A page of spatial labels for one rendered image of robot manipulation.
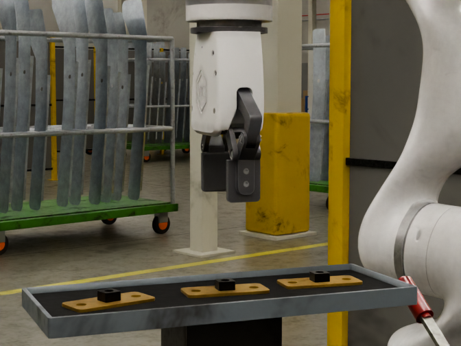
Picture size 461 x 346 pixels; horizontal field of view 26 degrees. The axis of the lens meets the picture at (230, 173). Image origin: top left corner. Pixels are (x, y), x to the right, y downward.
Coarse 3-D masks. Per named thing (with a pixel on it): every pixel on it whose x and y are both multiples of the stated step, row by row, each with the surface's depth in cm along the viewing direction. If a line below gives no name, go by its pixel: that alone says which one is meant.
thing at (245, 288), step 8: (216, 280) 99; (224, 280) 100; (232, 280) 99; (184, 288) 100; (192, 288) 100; (200, 288) 100; (208, 288) 100; (216, 288) 99; (224, 288) 98; (232, 288) 99; (240, 288) 100; (248, 288) 100; (256, 288) 100; (264, 288) 100; (192, 296) 97; (200, 296) 97; (208, 296) 97; (216, 296) 97
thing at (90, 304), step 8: (112, 288) 95; (104, 296) 93; (112, 296) 93; (120, 296) 94; (128, 296) 96; (136, 296) 97; (144, 296) 96; (64, 304) 92; (72, 304) 92; (80, 304) 93; (88, 304) 92; (96, 304) 92; (104, 304) 92; (112, 304) 92; (120, 304) 93; (128, 304) 93
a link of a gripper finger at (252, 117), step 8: (240, 88) 93; (240, 96) 92; (248, 96) 92; (240, 104) 92; (248, 104) 91; (256, 104) 91; (248, 112) 90; (256, 112) 90; (248, 120) 90; (256, 120) 90; (248, 128) 90; (256, 128) 90; (248, 136) 90; (256, 136) 91; (248, 144) 91
